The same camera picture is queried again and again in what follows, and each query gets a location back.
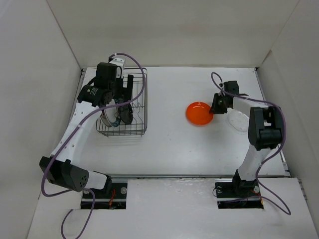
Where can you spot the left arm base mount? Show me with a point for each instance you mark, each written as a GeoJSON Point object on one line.
{"type": "Point", "coordinates": [114, 199]}

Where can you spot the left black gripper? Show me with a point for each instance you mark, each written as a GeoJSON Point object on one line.
{"type": "Point", "coordinates": [124, 92]}

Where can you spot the aluminium rail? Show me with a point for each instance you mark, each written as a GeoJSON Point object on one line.
{"type": "Point", "coordinates": [162, 176]}

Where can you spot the white plate dark rim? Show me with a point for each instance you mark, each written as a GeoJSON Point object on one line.
{"type": "Point", "coordinates": [116, 120]}

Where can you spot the grey wire dish rack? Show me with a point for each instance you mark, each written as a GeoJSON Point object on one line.
{"type": "Point", "coordinates": [139, 106]}

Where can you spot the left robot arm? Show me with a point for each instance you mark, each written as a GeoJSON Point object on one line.
{"type": "Point", "coordinates": [62, 168]}

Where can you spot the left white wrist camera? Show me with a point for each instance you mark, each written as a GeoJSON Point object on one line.
{"type": "Point", "coordinates": [120, 62]}

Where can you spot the orange plate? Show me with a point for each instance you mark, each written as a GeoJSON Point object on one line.
{"type": "Point", "coordinates": [198, 113]}

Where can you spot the white plate red characters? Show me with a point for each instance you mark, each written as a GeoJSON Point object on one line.
{"type": "Point", "coordinates": [105, 120]}

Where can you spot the black plate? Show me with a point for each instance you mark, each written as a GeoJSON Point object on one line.
{"type": "Point", "coordinates": [125, 113]}

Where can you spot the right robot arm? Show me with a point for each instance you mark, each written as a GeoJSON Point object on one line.
{"type": "Point", "coordinates": [265, 132]}

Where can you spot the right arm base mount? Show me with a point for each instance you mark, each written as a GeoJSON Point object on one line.
{"type": "Point", "coordinates": [234, 193]}

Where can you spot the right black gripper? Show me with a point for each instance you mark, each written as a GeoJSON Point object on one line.
{"type": "Point", "coordinates": [215, 108]}

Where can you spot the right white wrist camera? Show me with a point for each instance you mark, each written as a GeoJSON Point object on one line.
{"type": "Point", "coordinates": [221, 86]}

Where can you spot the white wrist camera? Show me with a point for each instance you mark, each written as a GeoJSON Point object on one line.
{"type": "Point", "coordinates": [120, 62]}
{"type": "Point", "coordinates": [221, 86]}

